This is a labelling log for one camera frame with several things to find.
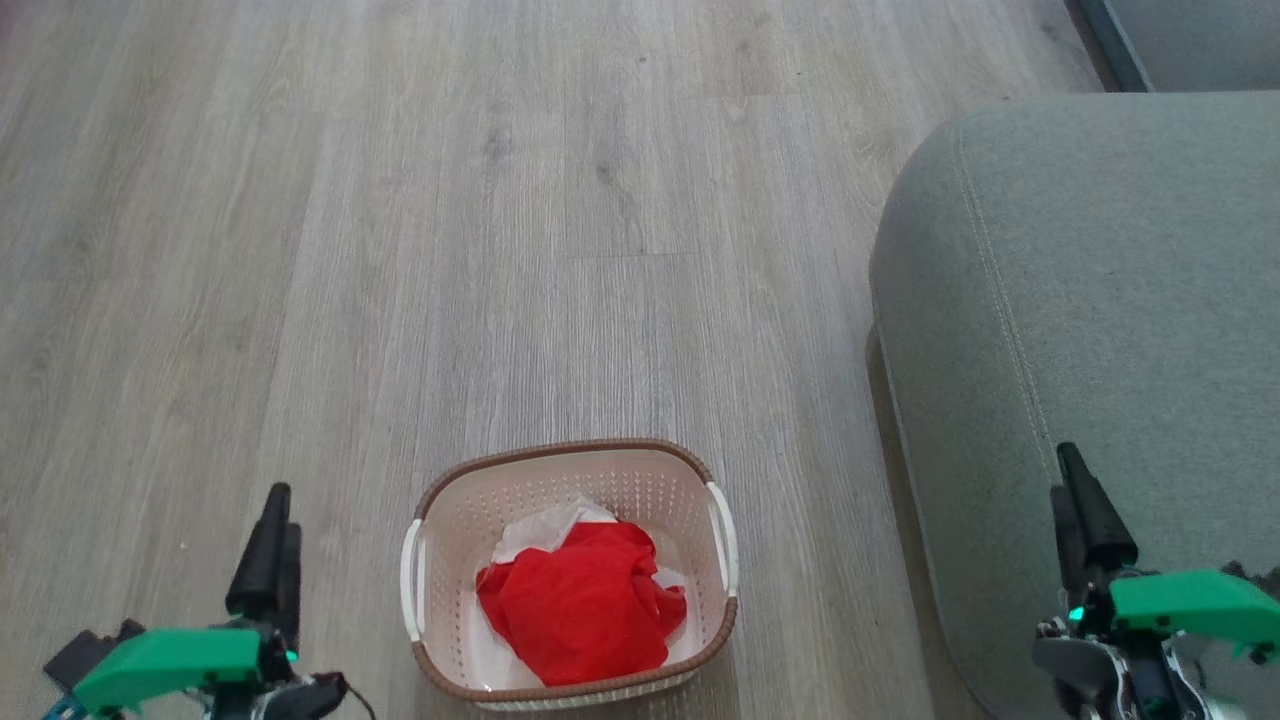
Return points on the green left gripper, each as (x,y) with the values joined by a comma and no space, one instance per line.
(170,660)

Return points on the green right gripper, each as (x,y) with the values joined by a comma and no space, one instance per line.
(1190,605)

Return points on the white cloth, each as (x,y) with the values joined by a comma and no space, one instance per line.
(545,530)

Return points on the red cloth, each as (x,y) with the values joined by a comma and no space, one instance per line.
(585,605)

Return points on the grey fabric sofa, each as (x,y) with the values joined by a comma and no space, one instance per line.
(1100,300)

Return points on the white basket with brown rim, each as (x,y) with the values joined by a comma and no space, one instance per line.
(450,520)

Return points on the grey furniture with dark edge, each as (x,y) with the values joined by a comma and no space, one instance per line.
(1200,40)

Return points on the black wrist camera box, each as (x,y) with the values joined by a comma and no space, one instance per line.
(80,650)

